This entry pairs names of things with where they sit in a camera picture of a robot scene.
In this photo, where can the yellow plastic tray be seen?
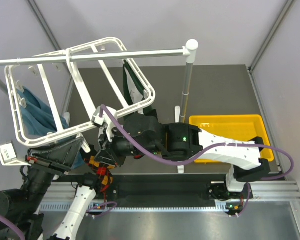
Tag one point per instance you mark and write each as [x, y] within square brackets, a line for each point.
[243, 128]

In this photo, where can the white and green cloth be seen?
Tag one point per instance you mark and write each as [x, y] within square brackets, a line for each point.
[133, 90]

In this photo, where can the white cable duct strip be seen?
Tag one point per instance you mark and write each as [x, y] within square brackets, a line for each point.
[64, 206]

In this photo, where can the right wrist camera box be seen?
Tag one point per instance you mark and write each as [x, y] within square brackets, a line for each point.
[101, 119]

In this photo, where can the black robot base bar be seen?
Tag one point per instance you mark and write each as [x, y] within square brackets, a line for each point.
[171, 190]

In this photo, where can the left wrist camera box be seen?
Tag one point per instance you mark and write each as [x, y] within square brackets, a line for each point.
[8, 156]

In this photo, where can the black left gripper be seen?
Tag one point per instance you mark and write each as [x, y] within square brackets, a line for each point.
[58, 157]

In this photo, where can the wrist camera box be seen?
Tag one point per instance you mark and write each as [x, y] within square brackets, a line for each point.
[8, 156]
[101, 119]

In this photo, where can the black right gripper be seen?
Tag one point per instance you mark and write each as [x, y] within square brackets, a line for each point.
[109, 157]

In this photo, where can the white metal clothes rack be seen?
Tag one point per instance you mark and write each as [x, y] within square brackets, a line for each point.
[100, 50]

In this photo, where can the teal blue towel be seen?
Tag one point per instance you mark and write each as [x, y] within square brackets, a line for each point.
[37, 116]

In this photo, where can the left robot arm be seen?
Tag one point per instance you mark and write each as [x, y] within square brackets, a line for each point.
[19, 219]

